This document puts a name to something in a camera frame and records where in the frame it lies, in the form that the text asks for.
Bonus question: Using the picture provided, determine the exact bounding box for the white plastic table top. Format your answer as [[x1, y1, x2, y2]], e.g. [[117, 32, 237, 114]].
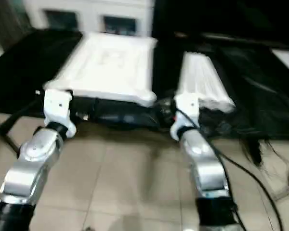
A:
[[42, 31, 158, 108]]

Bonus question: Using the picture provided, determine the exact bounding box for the white plastic table leg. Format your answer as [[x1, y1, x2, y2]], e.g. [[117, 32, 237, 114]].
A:
[[195, 52, 221, 110], [186, 52, 207, 106], [177, 52, 195, 97], [202, 52, 236, 114]]

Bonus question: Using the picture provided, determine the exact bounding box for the black shiny mat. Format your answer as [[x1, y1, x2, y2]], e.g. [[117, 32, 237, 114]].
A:
[[0, 28, 289, 140]]

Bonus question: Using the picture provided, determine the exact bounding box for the white glass-door cabinet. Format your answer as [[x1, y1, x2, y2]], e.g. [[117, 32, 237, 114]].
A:
[[24, 0, 155, 39]]

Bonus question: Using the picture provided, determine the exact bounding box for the black backdrop cloth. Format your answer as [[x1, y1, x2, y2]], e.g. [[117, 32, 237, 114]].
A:
[[154, 0, 289, 46]]

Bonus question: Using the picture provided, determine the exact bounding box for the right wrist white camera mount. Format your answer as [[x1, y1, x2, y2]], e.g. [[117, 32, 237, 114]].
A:
[[170, 92, 200, 141]]

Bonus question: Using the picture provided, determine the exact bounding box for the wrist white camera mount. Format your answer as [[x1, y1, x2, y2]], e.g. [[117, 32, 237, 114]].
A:
[[43, 89, 77, 140], [170, 92, 200, 141]]

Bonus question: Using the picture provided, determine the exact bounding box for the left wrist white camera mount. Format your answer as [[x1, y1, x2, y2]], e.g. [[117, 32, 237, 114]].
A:
[[43, 89, 77, 140]]

